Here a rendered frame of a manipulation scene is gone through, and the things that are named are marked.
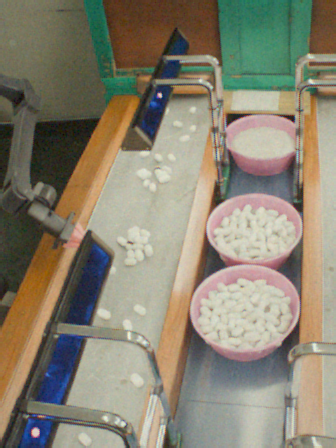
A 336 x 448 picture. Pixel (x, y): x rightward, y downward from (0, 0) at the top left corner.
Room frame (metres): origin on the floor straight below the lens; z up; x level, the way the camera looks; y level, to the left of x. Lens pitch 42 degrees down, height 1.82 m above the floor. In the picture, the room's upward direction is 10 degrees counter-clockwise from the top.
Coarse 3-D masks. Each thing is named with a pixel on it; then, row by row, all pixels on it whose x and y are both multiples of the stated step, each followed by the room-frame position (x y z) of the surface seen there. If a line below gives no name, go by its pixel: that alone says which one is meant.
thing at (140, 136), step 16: (176, 32) 1.70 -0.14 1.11; (176, 48) 1.61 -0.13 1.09; (160, 64) 1.47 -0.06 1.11; (176, 64) 1.54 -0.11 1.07; (144, 96) 1.29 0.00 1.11; (160, 96) 1.32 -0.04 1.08; (144, 112) 1.22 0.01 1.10; (160, 112) 1.27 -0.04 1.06; (128, 128) 1.19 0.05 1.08; (144, 128) 1.17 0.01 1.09; (128, 144) 1.15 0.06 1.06; (144, 144) 1.13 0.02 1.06
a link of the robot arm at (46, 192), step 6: (18, 186) 1.14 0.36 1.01; (24, 186) 1.15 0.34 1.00; (36, 186) 1.20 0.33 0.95; (42, 186) 1.21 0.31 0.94; (48, 186) 1.22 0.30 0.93; (18, 192) 1.12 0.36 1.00; (24, 192) 1.13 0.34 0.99; (30, 192) 1.14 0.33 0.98; (36, 192) 1.18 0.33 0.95; (42, 192) 1.19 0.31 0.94; (48, 192) 1.19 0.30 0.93; (54, 192) 1.21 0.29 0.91; (30, 198) 1.12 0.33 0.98; (42, 198) 1.17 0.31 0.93; (48, 198) 1.17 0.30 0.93; (54, 198) 1.20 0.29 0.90; (24, 204) 1.12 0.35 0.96; (48, 204) 1.16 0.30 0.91; (18, 210) 1.13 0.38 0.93
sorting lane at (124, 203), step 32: (160, 128) 1.70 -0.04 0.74; (128, 160) 1.54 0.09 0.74; (192, 160) 1.47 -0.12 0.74; (128, 192) 1.37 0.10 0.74; (160, 192) 1.34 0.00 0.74; (192, 192) 1.31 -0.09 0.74; (96, 224) 1.24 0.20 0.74; (128, 224) 1.22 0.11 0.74; (160, 224) 1.20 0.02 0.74; (160, 256) 1.07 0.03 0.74; (128, 288) 0.97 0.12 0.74; (160, 288) 0.96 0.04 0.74; (96, 320) 0.88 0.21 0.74; (160, 320) 0.85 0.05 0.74; (96, 352) 0.78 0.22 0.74; (128, 352) 0.77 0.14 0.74; (96, 384) 0.69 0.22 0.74; (128, 384) 0.68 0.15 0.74; (128, 416) 0.60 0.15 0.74
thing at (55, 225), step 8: (48, 216) 1.10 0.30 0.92; (56, 216) 1.11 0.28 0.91; (72, 216) 1.13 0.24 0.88; (48, 224) 1.09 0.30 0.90; (56, 224) 1.09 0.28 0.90; (64, 224) 1.10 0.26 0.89; (48, 232) 1.09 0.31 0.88; (56, 232) 1.08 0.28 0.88; (64, 232) 1.07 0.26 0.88; (56, 240) 1.07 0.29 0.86; (56, 248) 1.06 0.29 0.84
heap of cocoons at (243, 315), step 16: (224, 288) 0.91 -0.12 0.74; (240, 288) 0.91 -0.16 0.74; (256, 288) 0.90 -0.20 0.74; (272, 288) 0.88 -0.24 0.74; (208, 304) 0.88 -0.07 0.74; (224, 304) 0.86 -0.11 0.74; (240, 304) 0.85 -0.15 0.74; (256, 304) 0.85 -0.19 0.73; (272, 304) 0.84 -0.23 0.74; (288, 304) 0.84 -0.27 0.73; (208, 320) 0.82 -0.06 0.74; (224, 320) 0.81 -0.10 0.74; (240, 320) 0.81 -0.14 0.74; (256, 320) 0.81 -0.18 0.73; (272, 320) 0.79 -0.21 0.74; (288, 320) 0.78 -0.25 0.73; (208, 336) 0.77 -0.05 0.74; (224, 336) 0.77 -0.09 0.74; (240, 336) 0.77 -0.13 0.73; (256, 336) 0.75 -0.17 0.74; (272, 336) 0.74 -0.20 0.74
